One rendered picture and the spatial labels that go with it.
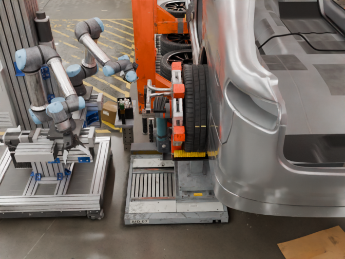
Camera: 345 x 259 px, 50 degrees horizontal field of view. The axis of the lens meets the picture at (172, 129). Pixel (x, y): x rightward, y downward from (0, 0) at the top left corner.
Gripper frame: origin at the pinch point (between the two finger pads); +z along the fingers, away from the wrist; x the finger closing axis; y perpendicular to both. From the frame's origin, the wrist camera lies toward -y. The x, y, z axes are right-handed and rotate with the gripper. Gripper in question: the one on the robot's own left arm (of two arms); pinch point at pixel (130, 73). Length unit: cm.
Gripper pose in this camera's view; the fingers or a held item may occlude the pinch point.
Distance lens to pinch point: 299.6
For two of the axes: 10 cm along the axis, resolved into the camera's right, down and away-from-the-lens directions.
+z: -1.7, -1.6, 9.7
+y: -4.7, 8.8, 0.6
